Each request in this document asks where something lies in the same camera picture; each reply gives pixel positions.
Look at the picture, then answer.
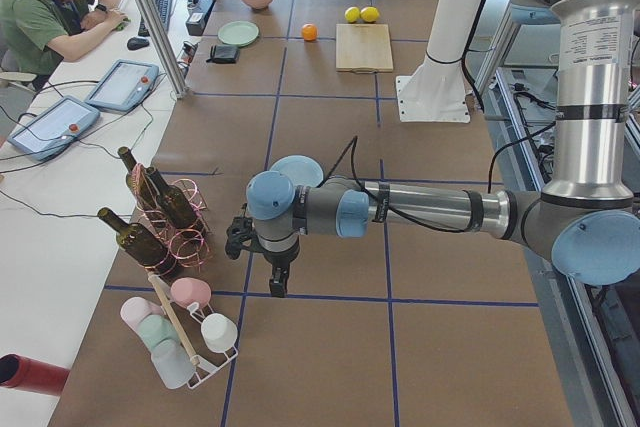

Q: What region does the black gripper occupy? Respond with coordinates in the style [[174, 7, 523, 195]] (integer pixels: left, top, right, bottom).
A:
[[225, 215, 300, 297]]

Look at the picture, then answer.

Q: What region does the red cylinder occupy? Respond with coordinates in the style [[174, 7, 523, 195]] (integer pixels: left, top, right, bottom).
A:
[[1, 354, 70, 396]]

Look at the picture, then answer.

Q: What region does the teach pendant tablet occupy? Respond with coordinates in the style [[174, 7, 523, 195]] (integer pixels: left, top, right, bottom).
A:
[[85, 59, 159, 113], [8, 96, 100, 161]]

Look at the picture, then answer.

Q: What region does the right yellow lemon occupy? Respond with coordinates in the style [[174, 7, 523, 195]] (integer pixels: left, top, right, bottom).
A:
[[360, 6, 380, 23]]

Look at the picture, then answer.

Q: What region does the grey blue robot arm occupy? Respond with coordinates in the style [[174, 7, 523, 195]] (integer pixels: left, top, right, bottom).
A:
[[225, 0, 639, 297]]

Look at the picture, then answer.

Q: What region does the aluminium frame post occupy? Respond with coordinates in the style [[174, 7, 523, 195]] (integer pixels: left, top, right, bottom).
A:
[[135, 0, 188, 99]]

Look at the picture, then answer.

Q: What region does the front dark wine bottle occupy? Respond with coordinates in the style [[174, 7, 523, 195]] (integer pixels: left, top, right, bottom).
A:
[[97, 207, 178, 275]]

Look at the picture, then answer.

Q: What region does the pale pink cup left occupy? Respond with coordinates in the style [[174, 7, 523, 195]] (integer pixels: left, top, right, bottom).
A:
[[120, 296, 165, 333]]

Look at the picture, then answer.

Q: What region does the middle dark wine bottle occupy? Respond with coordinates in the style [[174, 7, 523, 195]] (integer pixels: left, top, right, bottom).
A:
[[145, 166, 204, 234]]

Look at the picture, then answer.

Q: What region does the pink cup upper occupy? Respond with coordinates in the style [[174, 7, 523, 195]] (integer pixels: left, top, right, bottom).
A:
[[170, 277, 211, 308]]

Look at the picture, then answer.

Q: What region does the copper wire bottle rack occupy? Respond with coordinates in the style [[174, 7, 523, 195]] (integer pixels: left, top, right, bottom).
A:
[[137, 179, 211, 270]]

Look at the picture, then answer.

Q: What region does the mint green cup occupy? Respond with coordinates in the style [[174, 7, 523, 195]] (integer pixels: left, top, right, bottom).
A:
[[136, 314, 180, 351]]

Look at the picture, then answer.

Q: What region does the wooden cutting board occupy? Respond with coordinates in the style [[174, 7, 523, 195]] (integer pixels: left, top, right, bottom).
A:
[[336, 23, 394, 73]]

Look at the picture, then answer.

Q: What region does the green plate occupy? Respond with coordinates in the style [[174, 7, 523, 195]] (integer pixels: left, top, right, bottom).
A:
[[218, 21, 260, 47]]

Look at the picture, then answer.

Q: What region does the black folded cloth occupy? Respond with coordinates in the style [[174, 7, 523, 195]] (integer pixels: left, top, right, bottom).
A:
[[206, 44, 240, 64]]

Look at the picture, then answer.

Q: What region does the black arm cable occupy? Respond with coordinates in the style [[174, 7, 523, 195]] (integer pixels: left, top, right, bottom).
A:
[[319, 135, 556, 234]]

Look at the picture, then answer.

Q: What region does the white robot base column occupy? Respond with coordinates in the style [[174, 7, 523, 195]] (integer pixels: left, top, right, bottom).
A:
[[396, 0, 482, 123]]

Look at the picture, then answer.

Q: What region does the upper teach pendant tablet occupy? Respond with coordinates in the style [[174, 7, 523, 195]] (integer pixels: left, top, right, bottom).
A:
[[85, 59, 159, 113]]

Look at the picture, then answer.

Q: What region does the yellow lemon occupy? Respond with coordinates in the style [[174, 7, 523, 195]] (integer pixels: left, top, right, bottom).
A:
[[360, 6, 380, 23], [344, 6, 360, 24]]

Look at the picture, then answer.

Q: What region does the dark wine bottle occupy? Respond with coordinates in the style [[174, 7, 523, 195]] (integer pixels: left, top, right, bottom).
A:
[[117, 146, 156, 210], [145, 166, 204, 234], [97, 207, 178, 275]]

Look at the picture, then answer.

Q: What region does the rear dark wine bottle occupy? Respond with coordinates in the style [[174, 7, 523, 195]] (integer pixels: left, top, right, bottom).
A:
[[117, 146, 156, 210]]

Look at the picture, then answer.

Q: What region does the lower teach pendant tablet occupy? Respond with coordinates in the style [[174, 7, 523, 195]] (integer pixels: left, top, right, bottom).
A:
[[8, 96, 100, 161]]

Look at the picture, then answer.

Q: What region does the seated person green shirt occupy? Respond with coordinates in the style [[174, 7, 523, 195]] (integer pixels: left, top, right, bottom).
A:
[[1, 0, 128, 90]]

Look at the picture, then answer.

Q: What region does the light grey cup bottom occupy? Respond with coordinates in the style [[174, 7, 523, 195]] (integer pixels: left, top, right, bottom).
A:
[[151, 339, 195, 389]]

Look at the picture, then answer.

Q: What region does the white cup right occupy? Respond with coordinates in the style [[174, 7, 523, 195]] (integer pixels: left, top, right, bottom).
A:
[[201, 313, 238, 353]]

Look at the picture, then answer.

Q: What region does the white wire cup rack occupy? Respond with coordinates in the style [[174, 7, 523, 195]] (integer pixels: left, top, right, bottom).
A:
[[148, 271, 240, 391]]

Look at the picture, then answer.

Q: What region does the left yellow lemon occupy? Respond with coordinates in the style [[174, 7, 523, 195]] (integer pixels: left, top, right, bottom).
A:
[[344, 6, 360, 24]]

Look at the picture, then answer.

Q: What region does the wooden rack handle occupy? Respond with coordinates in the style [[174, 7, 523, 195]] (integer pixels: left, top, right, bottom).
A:
[[148, 274, 200, 366]]

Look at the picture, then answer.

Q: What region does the black computer mouse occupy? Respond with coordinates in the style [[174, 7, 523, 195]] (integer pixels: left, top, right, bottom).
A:
[[126, 37, 150, 51]]

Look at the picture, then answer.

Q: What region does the black keyboard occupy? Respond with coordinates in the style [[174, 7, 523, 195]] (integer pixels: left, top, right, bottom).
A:
[[153, 0, 173, 31]]

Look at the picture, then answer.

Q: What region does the light blue plate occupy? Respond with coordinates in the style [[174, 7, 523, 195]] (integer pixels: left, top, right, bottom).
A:
[[269, 155, 324, 187]]

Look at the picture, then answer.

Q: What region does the orange fruit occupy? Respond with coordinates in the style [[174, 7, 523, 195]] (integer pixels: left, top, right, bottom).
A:
[[301, 23, 318, 42]]

